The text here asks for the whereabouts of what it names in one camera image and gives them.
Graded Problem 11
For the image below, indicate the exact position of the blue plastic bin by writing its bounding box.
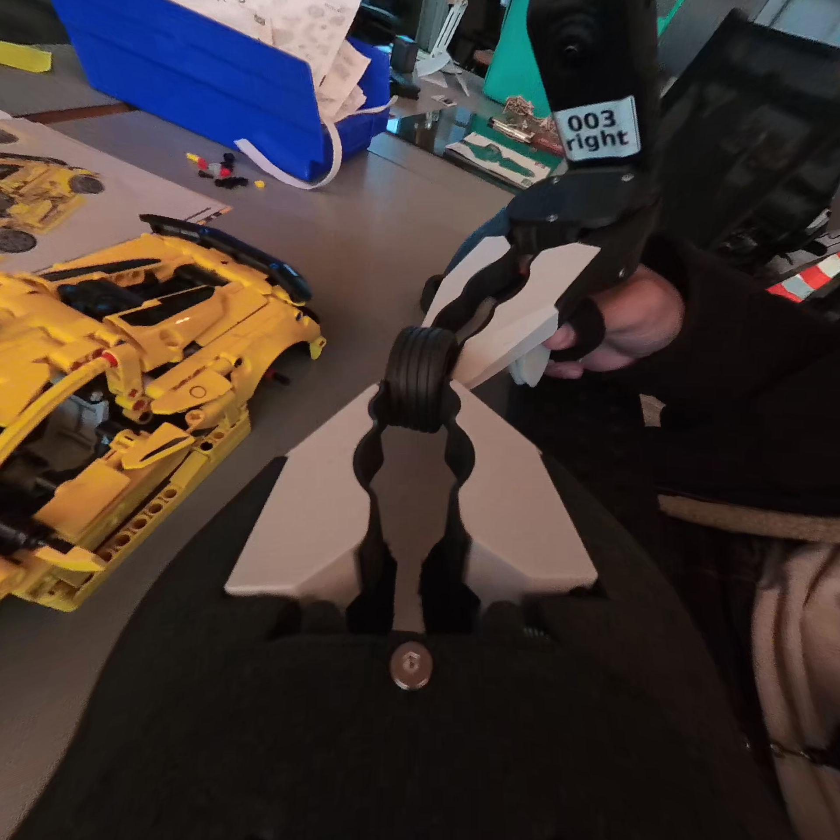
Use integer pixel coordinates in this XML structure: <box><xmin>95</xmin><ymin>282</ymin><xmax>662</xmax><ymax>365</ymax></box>
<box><xmin>51</xmin><ymin>0</ymin><xmax>392</xmax><ymax>181</ymax></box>

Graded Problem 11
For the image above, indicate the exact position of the person's right hand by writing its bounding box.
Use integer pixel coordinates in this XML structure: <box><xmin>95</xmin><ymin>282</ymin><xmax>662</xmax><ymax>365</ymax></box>
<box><xmin>545</xmin><ymin>266</ymin><xmax>686</xmax><ymax>380</ymax></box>

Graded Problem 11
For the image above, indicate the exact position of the grey shirt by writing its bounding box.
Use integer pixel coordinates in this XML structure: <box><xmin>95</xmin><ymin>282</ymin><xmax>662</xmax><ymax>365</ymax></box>
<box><xmin>751</xmin><ymin>545</ymin><xmax>840</xmax><ymax>840</ymax></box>

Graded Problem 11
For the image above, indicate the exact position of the wheel picture instruction booklet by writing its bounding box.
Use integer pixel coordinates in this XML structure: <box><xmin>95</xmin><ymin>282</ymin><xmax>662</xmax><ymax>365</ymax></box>
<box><xmin>0</xmin><ymin>117</ymin><xmax>234</xmax><ymax>275</ymax></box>

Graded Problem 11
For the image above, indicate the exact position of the orange striped traffic cone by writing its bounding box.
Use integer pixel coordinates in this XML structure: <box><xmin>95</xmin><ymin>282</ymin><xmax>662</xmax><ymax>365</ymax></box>
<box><xmin>766</xmin><ymin>252</ymin><xmax>840</xmax><ymax>304</ymax></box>

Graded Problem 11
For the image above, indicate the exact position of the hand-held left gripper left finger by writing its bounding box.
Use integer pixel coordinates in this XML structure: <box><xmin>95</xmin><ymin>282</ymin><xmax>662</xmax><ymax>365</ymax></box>
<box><xmin>224</xmin><ymin>384</ymin><xmax>398</xmax><ymax>634</ymax></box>

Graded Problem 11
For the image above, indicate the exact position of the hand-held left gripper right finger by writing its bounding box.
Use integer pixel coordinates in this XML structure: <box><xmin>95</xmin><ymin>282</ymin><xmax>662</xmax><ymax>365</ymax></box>
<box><xmin>420</xmin><ymin>381</ymin><xmax>599</xmax><ymax>634</ymax></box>

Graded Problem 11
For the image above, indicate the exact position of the yellow toy brick car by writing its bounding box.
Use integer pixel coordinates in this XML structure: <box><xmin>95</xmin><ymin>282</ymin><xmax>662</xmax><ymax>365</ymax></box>
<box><xmin>0</xmin><ymin>213</ymin><xmax>327</xmax><ymax>613</ymax></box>

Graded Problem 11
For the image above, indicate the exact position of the cluster of small loose bricks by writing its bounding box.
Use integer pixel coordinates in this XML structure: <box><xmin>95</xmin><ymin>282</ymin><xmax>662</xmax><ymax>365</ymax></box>
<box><xmin>185</xmin><ymin>151</ymin><xmax>266</xmax><ymax>191</ymax></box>

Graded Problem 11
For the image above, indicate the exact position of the teal green box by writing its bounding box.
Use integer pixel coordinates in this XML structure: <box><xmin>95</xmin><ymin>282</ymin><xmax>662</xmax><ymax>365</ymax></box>
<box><xmin>482</xmin><ymin>0</ymin><xmax>555</xmax><ymax>116</ymax></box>

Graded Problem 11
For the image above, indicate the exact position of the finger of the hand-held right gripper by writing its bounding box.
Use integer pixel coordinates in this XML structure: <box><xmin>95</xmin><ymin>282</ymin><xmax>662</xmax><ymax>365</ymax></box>
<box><xmin>420</xmin><ymin>236</ymin><xmax>526</xmax><ymax>329</ymax></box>
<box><xmin>451</xmin><ymin>244</ymin><xmax>601</xmax><ymax>388</ymax></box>

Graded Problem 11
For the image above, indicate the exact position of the small yellow object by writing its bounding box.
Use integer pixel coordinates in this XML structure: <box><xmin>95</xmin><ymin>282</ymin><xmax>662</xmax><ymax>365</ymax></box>
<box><xmin>0</xmin><ymin>41</ymin><xmax>53</xmax><ymax>73</ymax></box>

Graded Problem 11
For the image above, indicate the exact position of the green and white leaflet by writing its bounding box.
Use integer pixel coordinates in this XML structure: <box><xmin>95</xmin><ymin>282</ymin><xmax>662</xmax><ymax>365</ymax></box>
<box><xmin>445</xmin><ymin>131</ymin><xmax>553</xmax><ymax>186</ymax></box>

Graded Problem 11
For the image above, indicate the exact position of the dark tilted panel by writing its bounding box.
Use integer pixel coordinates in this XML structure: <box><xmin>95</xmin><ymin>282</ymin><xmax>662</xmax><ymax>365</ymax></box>
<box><xmin>659</xmin><ymin>10</ymin><xmax>840</xmax><ymax>263</ymax></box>

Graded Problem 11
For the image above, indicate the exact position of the grey desk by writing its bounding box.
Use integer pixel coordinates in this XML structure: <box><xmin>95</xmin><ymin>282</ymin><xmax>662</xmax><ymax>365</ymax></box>
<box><xmin>0</xmin><ymin>39</ymin><xmax>526</xmax><ymax>834</ymax></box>

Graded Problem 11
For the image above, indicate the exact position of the small wooden model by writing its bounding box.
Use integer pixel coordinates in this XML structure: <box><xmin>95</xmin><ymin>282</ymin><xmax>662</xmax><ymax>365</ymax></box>
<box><xmin>489</xmin><ymin>94</ymin><xmax>567</xmax><ymax>157</ymax></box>

